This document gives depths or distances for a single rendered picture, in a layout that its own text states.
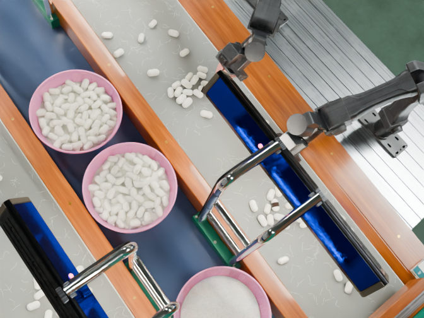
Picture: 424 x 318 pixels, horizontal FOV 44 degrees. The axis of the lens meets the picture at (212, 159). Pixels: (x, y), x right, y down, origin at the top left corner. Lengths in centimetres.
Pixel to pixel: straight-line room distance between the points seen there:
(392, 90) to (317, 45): 56
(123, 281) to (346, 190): 71
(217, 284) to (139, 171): 40
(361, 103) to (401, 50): 153
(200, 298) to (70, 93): 73
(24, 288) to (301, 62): 114
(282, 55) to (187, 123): 46
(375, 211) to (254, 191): 37
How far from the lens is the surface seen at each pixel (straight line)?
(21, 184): 156
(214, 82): 127
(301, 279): 155
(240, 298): 151
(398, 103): 161
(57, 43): 180
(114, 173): 154
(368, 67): 195
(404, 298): 153
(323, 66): 188
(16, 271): 151
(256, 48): 145
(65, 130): 161
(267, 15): 150
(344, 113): 141
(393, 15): 303
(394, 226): 166
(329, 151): 165
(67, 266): 115
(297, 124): 137
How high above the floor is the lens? 221
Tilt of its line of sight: 70 degrees down
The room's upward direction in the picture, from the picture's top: 24 degrees clockwise
